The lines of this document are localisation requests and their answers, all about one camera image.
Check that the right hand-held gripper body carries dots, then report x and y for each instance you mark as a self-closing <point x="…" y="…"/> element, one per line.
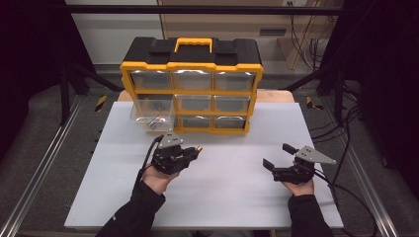
<point x="296" y="174"/>

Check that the person's right hand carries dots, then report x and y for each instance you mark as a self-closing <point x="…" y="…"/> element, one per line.
<point x="301" y="189"/>

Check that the wooden table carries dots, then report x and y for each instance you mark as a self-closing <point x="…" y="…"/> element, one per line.
<point x="275" y="96"/>

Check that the clear plastic organizer drawer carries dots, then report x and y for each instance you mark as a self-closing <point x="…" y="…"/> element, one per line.
<point x="140" y="113"/>

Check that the black yellow hazard tape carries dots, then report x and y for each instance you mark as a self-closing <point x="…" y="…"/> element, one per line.
<point x="100" y="103"/>
<point x="310" y="102"/>

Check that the black horizontal frame bar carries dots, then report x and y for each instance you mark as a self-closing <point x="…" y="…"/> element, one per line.
<point x="197" y="10"/>

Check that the black curtain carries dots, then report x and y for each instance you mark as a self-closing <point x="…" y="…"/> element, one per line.
<point x="29" y="65"/>
<point x="388" y="82"/>

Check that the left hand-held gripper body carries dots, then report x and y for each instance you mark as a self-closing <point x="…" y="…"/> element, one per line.
<point x="166" y="159"/>

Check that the person's left hand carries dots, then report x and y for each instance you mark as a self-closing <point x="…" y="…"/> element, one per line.
<point x="158" y="181"/>

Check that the yellow black organizer cabinet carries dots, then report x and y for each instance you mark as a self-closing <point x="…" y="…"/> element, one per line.
<point x="194" y="66"/>

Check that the aluminium floor rail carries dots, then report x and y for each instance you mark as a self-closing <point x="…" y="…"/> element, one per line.
<point x="42" y="161"/>
<point x="365" y="177"/>

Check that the dark rectangular vent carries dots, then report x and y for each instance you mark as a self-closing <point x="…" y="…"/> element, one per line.
<point x="272" y="32"/>

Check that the black metal stand leg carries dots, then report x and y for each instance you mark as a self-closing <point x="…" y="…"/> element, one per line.
<point x="64" y="95"/>
<point x="338" y="95"/>

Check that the grid of clear drawers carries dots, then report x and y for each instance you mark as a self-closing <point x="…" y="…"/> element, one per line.
<point x="192" y="80"/>

